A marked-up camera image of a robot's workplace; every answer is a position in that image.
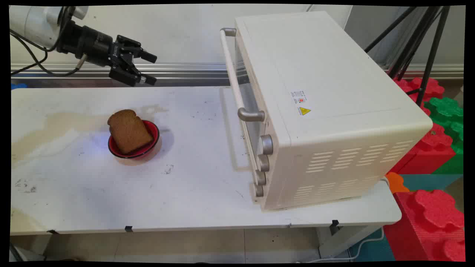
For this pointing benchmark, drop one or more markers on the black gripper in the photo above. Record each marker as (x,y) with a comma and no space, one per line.
(98,46)

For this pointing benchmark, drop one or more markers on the white drawer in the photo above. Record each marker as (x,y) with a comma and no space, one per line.
(248,89)

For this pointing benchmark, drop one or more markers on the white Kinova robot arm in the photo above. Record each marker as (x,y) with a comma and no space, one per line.
(35,22)

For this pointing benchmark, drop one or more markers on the brown bread slice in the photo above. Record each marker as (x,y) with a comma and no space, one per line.
(129,131)

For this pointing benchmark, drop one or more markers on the red bowl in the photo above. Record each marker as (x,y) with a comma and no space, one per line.
(154,134)

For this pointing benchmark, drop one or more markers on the blue object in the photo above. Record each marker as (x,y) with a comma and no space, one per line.
(18,86)

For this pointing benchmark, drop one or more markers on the large silver oven knob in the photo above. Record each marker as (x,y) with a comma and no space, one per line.
(267,144)

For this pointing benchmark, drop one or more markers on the white rating label sticker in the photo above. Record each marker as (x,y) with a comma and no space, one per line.
(299,97)

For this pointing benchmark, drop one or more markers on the yellow warning triangle sticker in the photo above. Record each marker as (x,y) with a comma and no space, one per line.
(304,111)

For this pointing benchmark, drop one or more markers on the cream toaster oven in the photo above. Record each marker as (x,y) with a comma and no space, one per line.
(334,74)

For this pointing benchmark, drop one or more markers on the orange foam piece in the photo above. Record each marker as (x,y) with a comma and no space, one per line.
(396,183)

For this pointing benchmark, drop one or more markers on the small red foam block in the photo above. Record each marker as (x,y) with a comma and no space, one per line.
(430,88)

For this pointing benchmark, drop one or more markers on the black tripod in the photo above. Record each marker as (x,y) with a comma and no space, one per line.
(432,55)

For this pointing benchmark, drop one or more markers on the teal foam floor mat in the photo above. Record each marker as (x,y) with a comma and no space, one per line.
(373,250)

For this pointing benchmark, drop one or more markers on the medium red foam block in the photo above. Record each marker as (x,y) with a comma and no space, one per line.
(426,152)

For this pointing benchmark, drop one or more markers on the green foam block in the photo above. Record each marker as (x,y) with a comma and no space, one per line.
(445,111)

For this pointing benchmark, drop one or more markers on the teal foam block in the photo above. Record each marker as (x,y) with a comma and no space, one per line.
(430,181)

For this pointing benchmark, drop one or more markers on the large red foam block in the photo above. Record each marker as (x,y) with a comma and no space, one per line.
(426,226)

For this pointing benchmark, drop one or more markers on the aluminium rail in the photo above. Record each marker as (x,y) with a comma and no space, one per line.
(185,70)

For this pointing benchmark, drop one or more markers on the white table leg frame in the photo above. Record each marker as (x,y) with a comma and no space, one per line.
(345,239)

